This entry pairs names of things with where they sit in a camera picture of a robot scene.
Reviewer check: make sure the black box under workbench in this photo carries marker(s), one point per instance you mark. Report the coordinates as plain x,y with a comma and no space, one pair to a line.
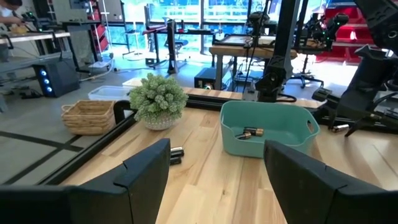
205,77

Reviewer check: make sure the black metal workbench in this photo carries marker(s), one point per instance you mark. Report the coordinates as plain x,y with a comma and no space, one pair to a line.
171,46

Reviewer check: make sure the black copper Duracell AA battery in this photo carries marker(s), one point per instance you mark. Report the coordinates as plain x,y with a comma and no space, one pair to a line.
176,161
245,136
249,128
340,128
178,153
256,132

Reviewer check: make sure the wooden workbench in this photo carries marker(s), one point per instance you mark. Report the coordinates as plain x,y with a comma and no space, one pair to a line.
31,36
236,51

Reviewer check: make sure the silver Energizer AA battery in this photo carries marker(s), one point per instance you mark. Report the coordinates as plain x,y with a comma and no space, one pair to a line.
177,148

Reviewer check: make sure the potted green plant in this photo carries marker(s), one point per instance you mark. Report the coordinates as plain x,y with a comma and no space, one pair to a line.
158,99

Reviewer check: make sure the light teal plastic bin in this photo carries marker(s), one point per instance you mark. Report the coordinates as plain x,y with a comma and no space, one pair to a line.
280,115

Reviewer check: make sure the red shelf rack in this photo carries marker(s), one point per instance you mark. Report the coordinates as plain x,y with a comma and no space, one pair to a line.
101,37

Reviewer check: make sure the black PC tower blue lights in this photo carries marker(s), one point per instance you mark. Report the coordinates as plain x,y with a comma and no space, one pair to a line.
62,77

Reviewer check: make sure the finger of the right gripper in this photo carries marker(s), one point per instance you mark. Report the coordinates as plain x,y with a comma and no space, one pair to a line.
365,121
333,115

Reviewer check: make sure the clear plastic storage bin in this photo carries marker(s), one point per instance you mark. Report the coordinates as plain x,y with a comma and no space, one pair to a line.
107,93

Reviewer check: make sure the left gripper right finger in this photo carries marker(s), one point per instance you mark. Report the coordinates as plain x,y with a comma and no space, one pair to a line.
304,193

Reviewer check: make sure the wicker basket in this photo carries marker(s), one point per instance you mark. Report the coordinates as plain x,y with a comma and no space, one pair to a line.
88,118

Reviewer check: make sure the person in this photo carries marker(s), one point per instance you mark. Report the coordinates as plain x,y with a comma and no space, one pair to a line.
7,12

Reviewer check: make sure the red tool cabinet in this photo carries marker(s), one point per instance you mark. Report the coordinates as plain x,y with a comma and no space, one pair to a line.
345,34

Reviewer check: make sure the black aluminium table frame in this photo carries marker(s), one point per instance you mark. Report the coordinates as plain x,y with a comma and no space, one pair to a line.
93,149

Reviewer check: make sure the black office chair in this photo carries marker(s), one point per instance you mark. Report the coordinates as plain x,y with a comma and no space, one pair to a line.
304,79

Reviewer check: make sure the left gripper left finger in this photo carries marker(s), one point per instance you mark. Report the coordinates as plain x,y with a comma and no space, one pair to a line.
140,193

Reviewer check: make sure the black background robot arm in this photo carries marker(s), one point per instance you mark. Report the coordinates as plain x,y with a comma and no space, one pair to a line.
334,25

